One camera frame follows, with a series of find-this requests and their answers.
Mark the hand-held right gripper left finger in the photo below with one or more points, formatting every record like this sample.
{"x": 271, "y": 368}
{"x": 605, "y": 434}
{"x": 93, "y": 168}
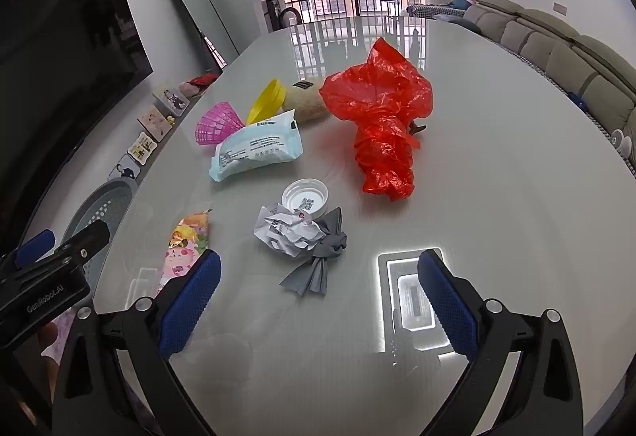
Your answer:
{"x": 191, "y": 301}

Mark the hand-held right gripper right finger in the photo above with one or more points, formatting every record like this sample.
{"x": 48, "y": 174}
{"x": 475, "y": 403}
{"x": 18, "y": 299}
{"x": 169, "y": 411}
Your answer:
{"x": 447, "y": 301}

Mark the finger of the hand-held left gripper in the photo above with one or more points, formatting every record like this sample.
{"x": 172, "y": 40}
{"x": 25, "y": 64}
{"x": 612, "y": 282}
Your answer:
{"x": 35, "y": 244}
{"x": 89, "y": 237}

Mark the red plastic bag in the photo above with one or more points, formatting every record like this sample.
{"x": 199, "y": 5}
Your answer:
{"x": 377, "y": 103}

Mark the person's left hand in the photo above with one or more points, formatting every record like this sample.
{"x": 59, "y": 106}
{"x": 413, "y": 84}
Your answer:
{"x": 48, "y": 339}

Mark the grey plastic basket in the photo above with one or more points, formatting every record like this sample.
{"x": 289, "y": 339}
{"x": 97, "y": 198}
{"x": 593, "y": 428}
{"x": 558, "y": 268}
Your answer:
{"x": 99, "y": 212}

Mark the colourful cartoon snack wrapper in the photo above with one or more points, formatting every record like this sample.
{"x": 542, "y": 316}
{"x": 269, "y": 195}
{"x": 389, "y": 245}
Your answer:
{"x": 184, "y": 247}

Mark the cartoon photo card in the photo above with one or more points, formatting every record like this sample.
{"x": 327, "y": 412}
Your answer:
{"x": 156, "y": 121}
{"x": 171, "y": 98}
{"x": 142, "y": 147}
{"x": 124, "y": 169}

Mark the crumpled white paper ball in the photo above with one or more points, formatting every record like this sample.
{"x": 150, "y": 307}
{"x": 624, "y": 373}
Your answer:
{"x": 288, "y": 232}

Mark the grey knotted cloth strip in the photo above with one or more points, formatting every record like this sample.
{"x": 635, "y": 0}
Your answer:
{"x": 318, "y": 272}

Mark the white round jar lid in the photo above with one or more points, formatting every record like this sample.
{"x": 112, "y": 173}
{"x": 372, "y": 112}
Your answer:
{"x": 305, "y": 197}

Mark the pink plastic shuttlecock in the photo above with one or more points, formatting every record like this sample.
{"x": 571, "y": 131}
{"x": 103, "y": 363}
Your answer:
{"x": 213, "y": 125}

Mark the pale blue wet wipes pack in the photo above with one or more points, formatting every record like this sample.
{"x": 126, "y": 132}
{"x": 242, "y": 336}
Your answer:
{"x": 258, "y": 147}

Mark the small brown object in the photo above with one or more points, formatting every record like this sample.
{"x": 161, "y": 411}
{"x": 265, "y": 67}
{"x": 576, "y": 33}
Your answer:
{"x": 416, "y": 129}

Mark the red soft item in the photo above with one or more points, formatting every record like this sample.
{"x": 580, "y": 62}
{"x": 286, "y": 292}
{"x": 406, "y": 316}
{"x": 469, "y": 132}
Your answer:
{"x": 201, "y": 80}

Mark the black flat television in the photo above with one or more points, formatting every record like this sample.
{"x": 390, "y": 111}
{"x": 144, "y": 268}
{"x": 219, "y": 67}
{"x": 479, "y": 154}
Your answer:
{"x": 64, "y": 43}

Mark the yellow plastic lid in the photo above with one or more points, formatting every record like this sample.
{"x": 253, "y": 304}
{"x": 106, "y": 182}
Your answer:
{"x": 266, "y": 100}

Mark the beige sponge block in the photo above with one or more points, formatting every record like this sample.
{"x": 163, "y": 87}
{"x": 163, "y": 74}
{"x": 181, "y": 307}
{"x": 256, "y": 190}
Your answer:
{"x": 308, "y": 103}

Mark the white round device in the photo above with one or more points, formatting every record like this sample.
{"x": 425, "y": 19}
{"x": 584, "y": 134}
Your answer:
{"x": 619, "y": 141}

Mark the small blue object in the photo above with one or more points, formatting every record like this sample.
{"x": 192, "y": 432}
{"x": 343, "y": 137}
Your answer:
{"x": 579, "y": 101}

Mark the checked sofa cover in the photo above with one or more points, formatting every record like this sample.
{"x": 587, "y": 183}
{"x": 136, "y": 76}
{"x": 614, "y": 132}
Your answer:
{"x": 546, "y": 74}

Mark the leaning floor mirror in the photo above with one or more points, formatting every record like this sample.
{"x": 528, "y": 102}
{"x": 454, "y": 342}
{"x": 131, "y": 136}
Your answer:
{"x": 198, "y": 8}

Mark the grey fabric sofa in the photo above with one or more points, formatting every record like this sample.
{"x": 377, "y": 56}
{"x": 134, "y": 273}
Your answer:
{"x": 546, "y": 48}

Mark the checked blanket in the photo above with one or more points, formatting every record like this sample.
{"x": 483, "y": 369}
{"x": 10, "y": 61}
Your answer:
{"x": 427, "y": 10}

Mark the black wheel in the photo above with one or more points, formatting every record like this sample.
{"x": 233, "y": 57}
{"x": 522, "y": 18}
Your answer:
{"x": 288, "y": 17}

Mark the blue plush toy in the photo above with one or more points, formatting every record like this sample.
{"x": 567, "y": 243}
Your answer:
{"x": 459, "y": 1}

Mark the wall socket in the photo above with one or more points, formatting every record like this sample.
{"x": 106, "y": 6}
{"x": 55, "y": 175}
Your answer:
{"x": 560, "y": 8}

